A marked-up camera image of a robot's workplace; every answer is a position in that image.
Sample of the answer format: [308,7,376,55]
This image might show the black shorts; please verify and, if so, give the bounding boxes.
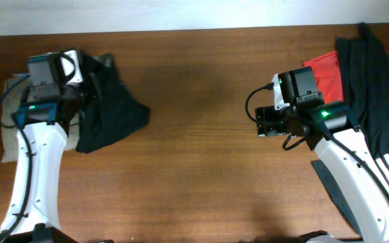
[76,52,151,153]

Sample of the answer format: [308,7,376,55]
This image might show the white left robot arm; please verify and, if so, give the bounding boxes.
[0,49,86,242]

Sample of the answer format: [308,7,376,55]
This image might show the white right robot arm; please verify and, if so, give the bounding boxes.
[249,67,389,242]

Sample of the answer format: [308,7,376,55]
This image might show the folded beige trousers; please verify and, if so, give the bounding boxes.
[1,74,80,163]

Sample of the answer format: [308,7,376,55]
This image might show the red garment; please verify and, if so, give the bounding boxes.
[303,51,344,103]

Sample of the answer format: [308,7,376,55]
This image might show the black t-shirt with white print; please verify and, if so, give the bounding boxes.
[311,22,389,234]

